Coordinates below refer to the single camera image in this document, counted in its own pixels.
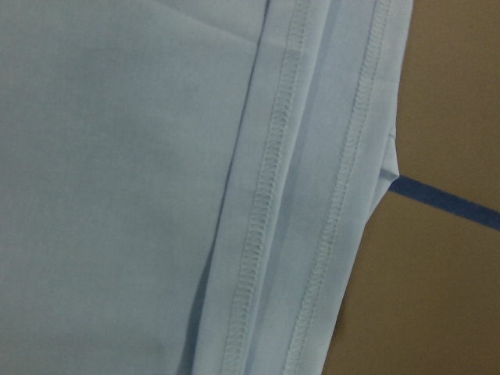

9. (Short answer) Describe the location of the light blue t-shirt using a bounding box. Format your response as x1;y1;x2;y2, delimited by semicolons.
1;1;413;374

